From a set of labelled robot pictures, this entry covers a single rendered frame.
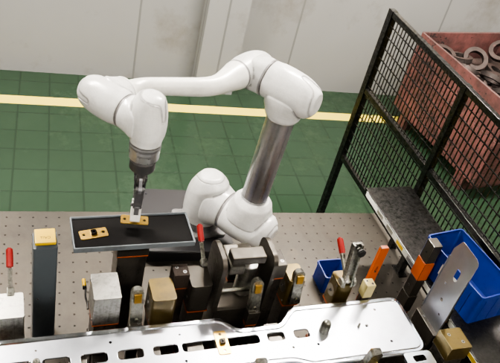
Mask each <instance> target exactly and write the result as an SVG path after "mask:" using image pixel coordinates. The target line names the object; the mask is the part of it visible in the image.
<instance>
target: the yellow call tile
mask: <svg viewBox="0 0 500 363"><path fill-rule="evenodd" d="M34 241H35V245H56V244H57V241H56V234H55V228H46V229H34Z"/></svg>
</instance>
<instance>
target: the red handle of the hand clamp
mask: <svg viewBox="0 0 500 363"><path fill-rule="evenodd" d="M337 243H338V248H339V253H340V258H341V262H342V271H343V272H344V268H345V264H346V262H347V260H346V256H345V253H346V252H345V248H344V240H343V238H341V237H338V239H337ZM349 283H350V278H349V276H348V277H347V282H346V284H349Z"/></svg>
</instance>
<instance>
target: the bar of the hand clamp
mask: <svg viewBox="0 0 500 363"><path fill-rule="evenodd" d="M363 248H364V245H363V243H362V242H354V241H353V242H352V244H351V247H350V251H349V255H348V257H347V262H346V264H345V268H344V272H343V275H342V277H343V279H344V286H343V288H344V287H345V284H346V282H347V277H348V276H350V277H349V278H350V283H349V284H350V287H352V286H353V282H354V278H355V276H356V271H357V269H358V266H359V261H360V259H361V257H364V256H365V255H366V251H365V250H364V249H363Z"/></svg>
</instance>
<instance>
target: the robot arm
mask: <svg viewBox="0 0 500 363"><path fill-rule="evenodd" d="M241 89H247V90H249V91H252V92H254V93H256V94H258V95H260V96H261V97H264V106H265V113H266V118H265V121H264V124H263V128H262V130H261V133H260V137H259V140H258V142H257V146H256V150H255V152H254V156H253V159H252V161H251V166H250V168H249V172H248V175H247V178H246V182H245V184H244V187H243V189H240V190H238V191H237V192H235V191H234V190H233V189H232V187H231V186H230V185H229V181H228V179H227V178H226V176H225V175H224V174H223V173H222V172H220V171H218V170H216V169H214V168H206V169H204V170H201V171H200V172H199V173H197V174H196V175H195V176H194V177H193V178H192V179H191V181H190V184H189V185H188V187H187V190H186V194H185V199H184V203H183V208H182V209H172V212H171V213H175V212H186V213H187V217H188V219H189V222H190V226H191V229H192V232H193V235H194V238H195V240H197V239H198V235H197V227H196V226H197V225H198V224H202V225H203V232H204V239H206V238H212V237H224V236H225V234H227V235H229V236H230V237H232V238H234V239H235V240H237V241H239V242H241V243H249V244H250V245H251V247H253V246H259V244H260V241H261V239H262V238H263V237H269V238H270V239H271V240H272V239H273V238H274V237H275V235H276V233H277V232H278V221H277V220H276V217H275V216H273V215H272V201H271V199H270V198H269V193H270V191H271V189H272V185H273V182H274V180H275V177H276V174H277V171H278V168H279V165H280V163H281V159H282V157H283V154H284V152H285V149H286V145H287V143H288V140H289V137H290V135H291V132H292V128H293V126H294V124H296V123H297V122H299V120H300V119H301V118H302V119H306V118H311V117H312V116H313V115H314V114H315V113H316V112H317V111H318V110H319V108H320V106H321V103H322V100H323V94H322V91H321V89H320V88H319V86H318V85H317V84H316V83H315V81H313V80H312V79H311V78H310V77H308V76H307V75H306V74H304V73H303V72H301V71H299V70H298V69H296V68H293V67H292V66H290V65H287V64H285V63H282V62H280V61H278V60H276V59H274V58H272V57H271V56H270V55H269V54H268V53H266V52H265V51H247V52H245V53H243V54H240V55H238V56H236V57H235V58H233V59H232V60H231V61H230V62H228V63H226V64H225V66H224V67H223V68H222V69H221V70H220V71H218V72H217V73H216V74H215V75H213V76H210V77H140V78H135V79H131V80H128V79H127V78H125V77H122V76H118V77H109V76H105V77H103V76H101V75H95V74H93V75H88V76H86V77H84V78H83V79H82V80H81V81H80V83H79V85H78V87H77V96H78V100H79V101H80V103H81V104H82V106H83V107H84V108H85V109H87V110H88V111H89V112H91V113H92V114H93V115H95V116H96V117H98V118H100V119H101V120H103V121H105V122H107V123H110V124H113V125H115V126H117V127H118V128H120V129H121V130H122V131H124V132H125V134H126V135H127V136H128V137H129V155H128V156H129V168H130V169H131V171H132V172H134V190H133V191H134V194H133V198H132V203H130V206H131V211H130V219H129V220H130V222H140V217H141V209H142V202H143V198H144V191H145V188H146V183H147V179H148V176H147V175H149V174H151V173H152V172H153V171H154V170H155V168H156V162H157V160H158V159H159V156H160V151H161V143H162V141H163V139H164V137H165V134H166V131H167V122H168V105H167V99H166V97H165V96H183V97H210V96H216V95H220V94H225V93H228V92H231V91H237V90H241Z"/></svg>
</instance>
